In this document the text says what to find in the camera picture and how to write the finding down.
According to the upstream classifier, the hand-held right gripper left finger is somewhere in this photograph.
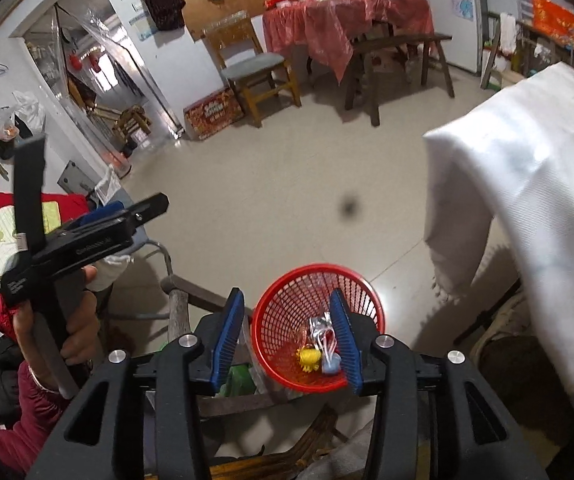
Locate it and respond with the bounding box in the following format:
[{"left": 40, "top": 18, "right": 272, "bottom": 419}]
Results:
[{"left": 26, "top": 287, "right": 246, "bottom": 480}]

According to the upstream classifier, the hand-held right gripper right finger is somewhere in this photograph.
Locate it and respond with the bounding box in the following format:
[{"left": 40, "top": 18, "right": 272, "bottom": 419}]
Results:
[{"left": 329, "top": 289, "right": 550, "bottom": 480}]

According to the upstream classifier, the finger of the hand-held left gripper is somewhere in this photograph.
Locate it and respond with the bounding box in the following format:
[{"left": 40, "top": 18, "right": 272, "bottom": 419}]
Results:
[
  {"left": 29, "top": 193, "right": 170, "bottom": 275},
  {"left": 74, "top": 201, "right": 128, "bottom": 228}
]

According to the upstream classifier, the clear wrapper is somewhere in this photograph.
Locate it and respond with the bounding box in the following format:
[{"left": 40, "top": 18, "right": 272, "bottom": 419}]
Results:
[{"left": 307, "top": 312, "right": 335, "bottom": 346}]

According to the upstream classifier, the red plastic basket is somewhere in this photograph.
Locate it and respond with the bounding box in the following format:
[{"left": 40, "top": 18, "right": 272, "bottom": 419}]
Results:
[{"left": 251, "top": 262, "right": 386, "bottom": 395}]

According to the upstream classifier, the person's left forearm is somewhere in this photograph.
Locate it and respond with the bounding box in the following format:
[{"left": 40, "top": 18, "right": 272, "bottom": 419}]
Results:
[{"left": 0, "top": 360, "right": 75, "bottom": 476}]

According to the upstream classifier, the person's left hand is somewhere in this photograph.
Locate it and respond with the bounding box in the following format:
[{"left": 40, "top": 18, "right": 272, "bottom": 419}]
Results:
[{"left": 11, "top": 266, "right": 100, "bottom": 392}]

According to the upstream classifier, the wooden stool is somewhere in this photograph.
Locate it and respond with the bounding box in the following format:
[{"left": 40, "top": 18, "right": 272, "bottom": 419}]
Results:
[{"left": 161, "top": 275, "right": 288, "bottom": 413}]

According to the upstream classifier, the metal chair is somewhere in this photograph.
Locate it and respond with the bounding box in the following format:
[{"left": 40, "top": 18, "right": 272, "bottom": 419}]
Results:
[{"left": 97, "top": 237, "right": 174, "bottom": 321}]

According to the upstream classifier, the white plastic bag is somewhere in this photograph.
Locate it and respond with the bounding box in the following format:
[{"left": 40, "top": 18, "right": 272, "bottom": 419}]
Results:
[{"left": 0, "top": 91, "right": 46, "bottom": 158}]

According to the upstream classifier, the clear plastic door curtain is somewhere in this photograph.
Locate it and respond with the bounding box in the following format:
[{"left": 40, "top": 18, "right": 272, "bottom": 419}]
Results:
[{"left": 24, "top": 5, "right": 185, "bottom": 171}]

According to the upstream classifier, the red printed carton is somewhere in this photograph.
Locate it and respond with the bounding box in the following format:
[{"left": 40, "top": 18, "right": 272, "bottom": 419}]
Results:
[{"left": 183, "top": 87, "right": 244, "bottom": 141}]

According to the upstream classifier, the wooden chair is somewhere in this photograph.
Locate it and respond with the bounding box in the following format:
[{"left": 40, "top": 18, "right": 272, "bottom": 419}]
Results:
[{"left": 202, "top": 10, "right": 302, "bottom": 128}]

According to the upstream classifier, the white tablecloth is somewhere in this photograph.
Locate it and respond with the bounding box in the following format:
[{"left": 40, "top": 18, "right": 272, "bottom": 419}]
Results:
[{"left": 423, "top": 62, "right": 574, "bottom": 448}]

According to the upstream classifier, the wooden bench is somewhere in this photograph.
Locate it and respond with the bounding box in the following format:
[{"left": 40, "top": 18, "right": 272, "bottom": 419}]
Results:
[{"left": 344, "top": 32, "right": 455, "bottom": 126}]

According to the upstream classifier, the side table with red cloth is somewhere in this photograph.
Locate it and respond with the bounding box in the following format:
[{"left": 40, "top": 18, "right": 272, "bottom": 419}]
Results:
[{"left": 262, "top": 0, "right": 435, "bottom": 83}]

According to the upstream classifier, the white refrigerator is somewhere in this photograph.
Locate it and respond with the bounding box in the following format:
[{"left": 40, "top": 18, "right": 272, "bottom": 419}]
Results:
[{"left": 419, "top": 0, "right": 488, "bottom": 76}]

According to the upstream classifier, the small blue poster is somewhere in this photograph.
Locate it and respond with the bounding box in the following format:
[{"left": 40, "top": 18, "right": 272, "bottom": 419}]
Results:
[{"left": 449, "top": 0, "right": 475, "bottom": 22}]

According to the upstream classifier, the red gift box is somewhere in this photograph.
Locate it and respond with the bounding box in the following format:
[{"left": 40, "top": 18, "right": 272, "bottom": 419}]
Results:
[{"left": 532, "top": 0, "right": 574, "bottom": 51}]

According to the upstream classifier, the silver bracelet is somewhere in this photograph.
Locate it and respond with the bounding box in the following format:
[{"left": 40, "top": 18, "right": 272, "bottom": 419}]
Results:
[{"left": 28, "top": 366, "right": 64, "bottom": 395}]

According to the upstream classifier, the cardboard wall panel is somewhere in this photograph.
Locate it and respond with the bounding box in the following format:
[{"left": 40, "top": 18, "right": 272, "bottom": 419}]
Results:
[{"left": 154, "top": 0, "right": 318, "bottom": 41}]

